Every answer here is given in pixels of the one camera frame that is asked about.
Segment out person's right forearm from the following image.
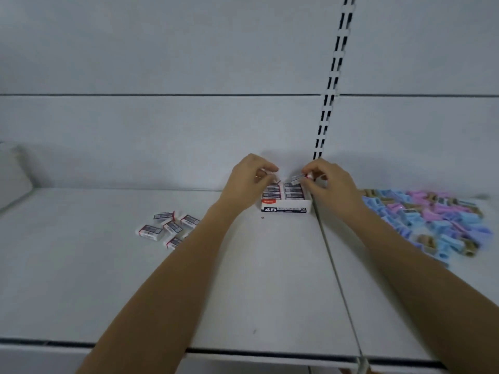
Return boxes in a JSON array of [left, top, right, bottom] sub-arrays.
[[343, 204, 499, 374]]

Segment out person's left forearm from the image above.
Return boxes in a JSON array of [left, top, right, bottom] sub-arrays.
[[75, 202, 239, 374]]

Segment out white cardboard eraser box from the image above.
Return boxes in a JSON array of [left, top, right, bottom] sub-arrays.
[[260, 181, 313, 214]]

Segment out person's left hand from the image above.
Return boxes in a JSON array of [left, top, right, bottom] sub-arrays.
[[219, 153, 280, 215]]

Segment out person's right hand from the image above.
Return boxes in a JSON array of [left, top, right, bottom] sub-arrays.
[[300, 159, 365, 219]]

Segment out pile of pastel pencil sharpeners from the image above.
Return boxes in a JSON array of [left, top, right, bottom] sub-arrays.
[[360, 189, 494, 268]]

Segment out slotted white shelf upright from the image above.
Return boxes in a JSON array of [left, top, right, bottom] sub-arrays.
[[312, 0, 358, 160]]

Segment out rows of boxed erasers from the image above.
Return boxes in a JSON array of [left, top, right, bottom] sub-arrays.
[[262, 182, 307, 201]]

